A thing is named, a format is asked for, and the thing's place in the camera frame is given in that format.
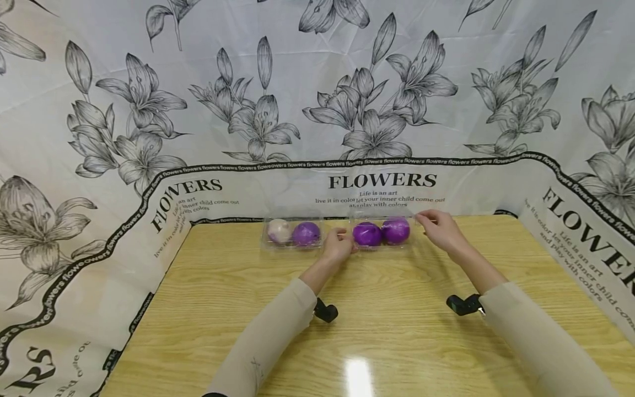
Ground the person's right forearm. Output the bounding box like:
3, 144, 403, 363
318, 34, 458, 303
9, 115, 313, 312
446, 243, 622, 397

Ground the pale white egg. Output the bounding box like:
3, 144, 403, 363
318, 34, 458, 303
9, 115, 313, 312
267, 219, 293, 244

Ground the person's left hand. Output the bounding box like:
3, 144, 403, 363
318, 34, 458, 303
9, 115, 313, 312
321, 227, 357, 267

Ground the person's right hand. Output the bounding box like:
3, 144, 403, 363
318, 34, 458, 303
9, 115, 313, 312
415, 210, 470, 257

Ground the person's left forearm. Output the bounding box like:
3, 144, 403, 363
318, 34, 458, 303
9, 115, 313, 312
202, 255, 349, 397

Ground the purple egg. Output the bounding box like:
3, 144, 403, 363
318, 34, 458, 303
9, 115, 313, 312
381, 218, 412, 245
352, 222, 383, 247
292, 222, 322, 246

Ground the black wrist band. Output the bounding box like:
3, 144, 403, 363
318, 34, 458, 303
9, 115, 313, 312
445, 294, 485, 317
313, 298, 340, 324

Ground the clear plastic egg box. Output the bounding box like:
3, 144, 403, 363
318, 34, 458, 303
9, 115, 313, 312
347, 208, 417, 253
261, 216, 325, 253

